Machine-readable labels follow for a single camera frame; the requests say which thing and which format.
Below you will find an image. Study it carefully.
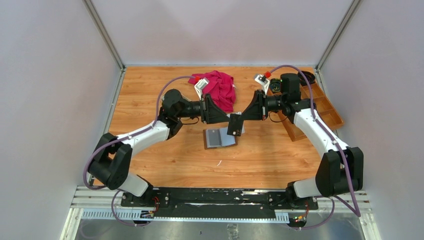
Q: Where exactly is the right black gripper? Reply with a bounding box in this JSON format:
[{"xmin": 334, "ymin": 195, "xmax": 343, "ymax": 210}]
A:
[{"xmin": 238, "ymin": 90, "xmax": 286, "ymax": 121}]

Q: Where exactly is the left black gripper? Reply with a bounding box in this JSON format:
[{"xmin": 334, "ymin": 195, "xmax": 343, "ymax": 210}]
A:
[{"xmin": 175, "ymin": 93, "xmax": 230, "ymax": 125}]

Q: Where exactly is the black credit card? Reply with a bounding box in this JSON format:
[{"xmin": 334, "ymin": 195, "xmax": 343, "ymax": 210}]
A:
[
  {"xmin": 227, "ymin": 113, "xmax": 244, "ymax": 137},
  {"xmin": 205, "ymin": 129, "xmax": 222, "ymax": 149}
]

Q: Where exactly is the brown leather card holder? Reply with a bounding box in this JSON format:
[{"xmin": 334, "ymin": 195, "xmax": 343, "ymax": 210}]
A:
[{"xmin": 203, "ymin": 127, "xmax": 238, "ymax": 150}]

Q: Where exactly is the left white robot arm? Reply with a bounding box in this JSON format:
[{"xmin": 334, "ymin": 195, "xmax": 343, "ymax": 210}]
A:
[{"xmin": 85, "ymin": 89, "xmax": 230, "ymax": 207}]

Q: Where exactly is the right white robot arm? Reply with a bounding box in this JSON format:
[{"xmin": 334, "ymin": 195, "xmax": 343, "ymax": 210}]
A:
[{"xmin": 240, "ymin": 72, "xmax": 364, "ymax": 209}]

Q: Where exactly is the crumpled pink cloth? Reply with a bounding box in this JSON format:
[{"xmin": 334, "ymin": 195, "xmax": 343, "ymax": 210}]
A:
[{"xmin": 188, "ymin": 70, "xmax": 236, "ymax": 113}]

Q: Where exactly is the brown wooden compartment tray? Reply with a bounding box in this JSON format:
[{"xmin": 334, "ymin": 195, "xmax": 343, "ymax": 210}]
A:
[{"xmin": 277, "ymin": 71, "xmax": 344, "ymax": 142}]

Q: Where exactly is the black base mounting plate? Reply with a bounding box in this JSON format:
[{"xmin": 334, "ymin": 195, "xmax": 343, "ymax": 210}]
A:
[{"xmin": 120, "ymin": 187, "xmax": 318, "ymax": 219}]

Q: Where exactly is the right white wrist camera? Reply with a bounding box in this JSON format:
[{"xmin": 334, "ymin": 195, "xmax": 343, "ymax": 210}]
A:
[{"xmin": 254, "ymin": 74, "xmax": 271, "ymax": 95}]

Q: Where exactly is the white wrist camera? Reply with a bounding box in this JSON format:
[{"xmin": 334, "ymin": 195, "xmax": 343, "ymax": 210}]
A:
[
  {"xmin": 254, "ymin": 74, "xmax": 271, "ymax": 95},
  {"xmin": 193, "ymin": 76, "xmax": 210, "ymax": 100}
]

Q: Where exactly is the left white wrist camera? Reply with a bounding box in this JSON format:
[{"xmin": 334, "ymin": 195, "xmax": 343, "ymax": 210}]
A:
[{"xmin": 193, "ymin": 76, "xmax": 210, "ymax": 100}]

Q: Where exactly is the black coiled cable back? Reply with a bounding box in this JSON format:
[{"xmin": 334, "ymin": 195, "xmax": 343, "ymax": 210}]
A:
[{"xmin": 297, "ymin": 70, "xmax": 317, "ymax": 87}]

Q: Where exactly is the aluminium frame rail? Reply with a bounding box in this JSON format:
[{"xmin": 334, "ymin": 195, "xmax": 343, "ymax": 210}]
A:
[{"xmin": 71, "ymin": 186, "xmax": 355, "ymax": 225}]

